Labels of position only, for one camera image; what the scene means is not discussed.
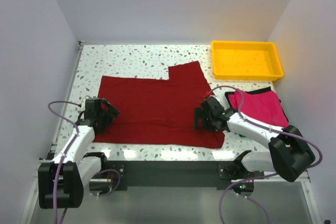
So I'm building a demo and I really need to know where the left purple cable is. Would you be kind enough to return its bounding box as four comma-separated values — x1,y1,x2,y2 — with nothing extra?
47,100,121,224

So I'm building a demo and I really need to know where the aluminium frame rail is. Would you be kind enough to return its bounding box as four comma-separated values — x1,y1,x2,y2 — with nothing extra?
20,41,84,223

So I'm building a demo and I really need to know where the dark red t shirt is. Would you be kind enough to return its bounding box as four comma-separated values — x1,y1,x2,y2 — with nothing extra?
95,61,225,149

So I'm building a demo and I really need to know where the yellow plastic tray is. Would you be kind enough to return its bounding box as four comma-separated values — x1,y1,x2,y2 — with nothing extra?
211,40,284,81

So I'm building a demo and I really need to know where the folded pink t shirt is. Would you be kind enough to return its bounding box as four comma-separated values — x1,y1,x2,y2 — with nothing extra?
228,90,290,127

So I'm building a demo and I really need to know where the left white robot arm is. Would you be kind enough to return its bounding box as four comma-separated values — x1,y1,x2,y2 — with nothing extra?
38,98,120,209

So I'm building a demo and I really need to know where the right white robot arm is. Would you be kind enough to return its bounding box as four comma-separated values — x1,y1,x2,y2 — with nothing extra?
194,97,316,182

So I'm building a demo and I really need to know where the purple cable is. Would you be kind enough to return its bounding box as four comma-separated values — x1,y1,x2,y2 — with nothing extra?
47,100,121,224
209,85,323,224

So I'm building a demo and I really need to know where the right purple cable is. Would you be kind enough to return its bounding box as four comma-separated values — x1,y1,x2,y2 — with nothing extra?
209,85,323,224

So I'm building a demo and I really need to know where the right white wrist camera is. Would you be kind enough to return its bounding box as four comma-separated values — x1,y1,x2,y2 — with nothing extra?
204,91,214,99

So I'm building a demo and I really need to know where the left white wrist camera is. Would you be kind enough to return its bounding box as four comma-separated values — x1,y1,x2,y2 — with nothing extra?
79,95,91,110

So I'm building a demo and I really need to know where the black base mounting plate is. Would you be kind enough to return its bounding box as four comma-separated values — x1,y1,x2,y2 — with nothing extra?
78,160,263,192

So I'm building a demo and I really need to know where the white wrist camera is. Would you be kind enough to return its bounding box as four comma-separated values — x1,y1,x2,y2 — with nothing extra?
204,91,214,99
79,95,91,110

